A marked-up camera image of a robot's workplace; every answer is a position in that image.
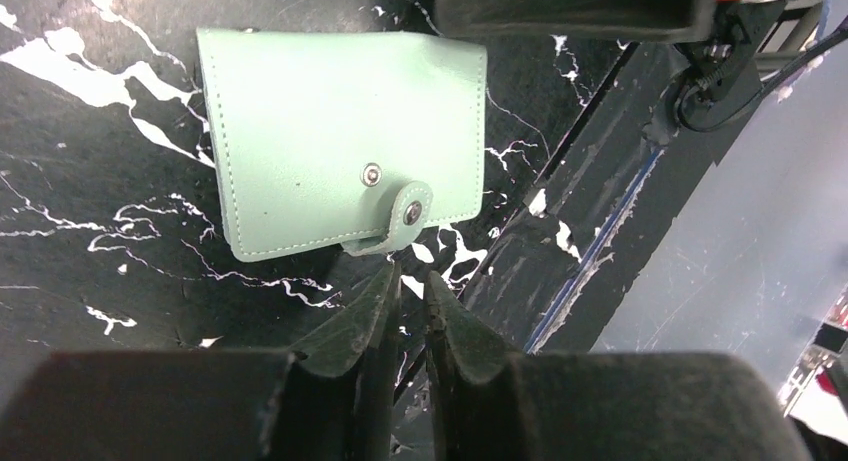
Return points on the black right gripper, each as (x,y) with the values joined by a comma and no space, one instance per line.
(715,63)

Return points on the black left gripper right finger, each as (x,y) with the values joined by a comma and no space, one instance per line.
(491,401)

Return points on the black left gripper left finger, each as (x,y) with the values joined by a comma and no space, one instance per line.
(328,396)

